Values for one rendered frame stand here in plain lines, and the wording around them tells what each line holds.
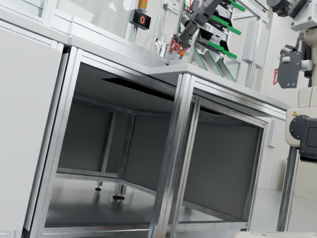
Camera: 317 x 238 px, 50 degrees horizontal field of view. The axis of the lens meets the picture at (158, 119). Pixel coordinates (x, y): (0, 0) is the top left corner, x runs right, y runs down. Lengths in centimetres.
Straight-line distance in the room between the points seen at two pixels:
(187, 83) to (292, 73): 49
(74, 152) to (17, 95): 219
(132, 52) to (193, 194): 142
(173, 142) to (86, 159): 223
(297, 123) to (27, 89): 105
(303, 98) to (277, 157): 856
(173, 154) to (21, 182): 53
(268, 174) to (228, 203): 739
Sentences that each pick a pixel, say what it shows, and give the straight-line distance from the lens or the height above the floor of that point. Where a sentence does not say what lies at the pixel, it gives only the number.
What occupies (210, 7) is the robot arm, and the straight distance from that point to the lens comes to 188.
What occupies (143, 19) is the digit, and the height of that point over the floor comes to 121.
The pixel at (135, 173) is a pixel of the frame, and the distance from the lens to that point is 310.
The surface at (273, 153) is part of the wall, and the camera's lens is 987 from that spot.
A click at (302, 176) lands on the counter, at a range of 977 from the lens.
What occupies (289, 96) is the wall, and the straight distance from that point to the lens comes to 1035.
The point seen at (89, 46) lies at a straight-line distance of 130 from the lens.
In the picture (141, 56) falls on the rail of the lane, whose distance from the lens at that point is 156.
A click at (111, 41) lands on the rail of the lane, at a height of 92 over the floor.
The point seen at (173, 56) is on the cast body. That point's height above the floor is 104.
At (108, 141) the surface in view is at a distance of 348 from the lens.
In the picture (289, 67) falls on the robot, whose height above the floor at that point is 98.
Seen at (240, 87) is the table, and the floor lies 85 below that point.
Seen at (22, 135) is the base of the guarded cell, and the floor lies 48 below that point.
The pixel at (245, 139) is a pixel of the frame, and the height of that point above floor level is 70.
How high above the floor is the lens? 54
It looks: 5 degrees up
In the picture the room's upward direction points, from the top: 11 degrees clockwise
